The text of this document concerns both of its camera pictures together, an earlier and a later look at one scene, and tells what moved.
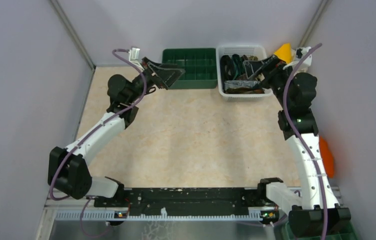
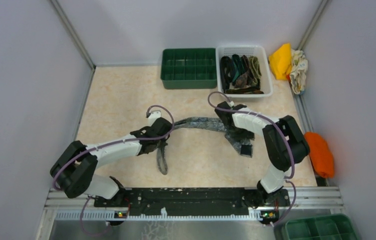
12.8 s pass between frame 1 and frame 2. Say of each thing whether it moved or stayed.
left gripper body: moved
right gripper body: moved
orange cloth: stayed
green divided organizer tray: stayed
